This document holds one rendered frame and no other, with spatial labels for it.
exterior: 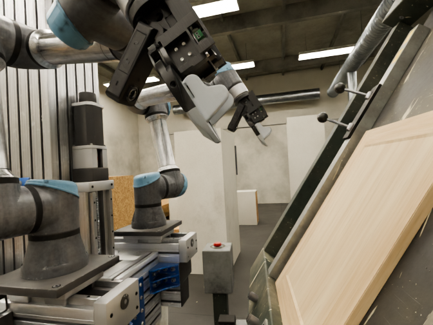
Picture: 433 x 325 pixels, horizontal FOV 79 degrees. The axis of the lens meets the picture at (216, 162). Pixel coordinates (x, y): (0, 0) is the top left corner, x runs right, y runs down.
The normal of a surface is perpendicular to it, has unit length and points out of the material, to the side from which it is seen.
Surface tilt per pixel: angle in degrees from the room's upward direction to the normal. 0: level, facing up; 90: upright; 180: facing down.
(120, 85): 92
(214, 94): 92
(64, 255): 72
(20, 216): 97
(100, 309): 90
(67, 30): 137
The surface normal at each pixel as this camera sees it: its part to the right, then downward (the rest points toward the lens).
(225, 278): -0.14, -0.01
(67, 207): 0.90, -0.06
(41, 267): 0.13, -0.33
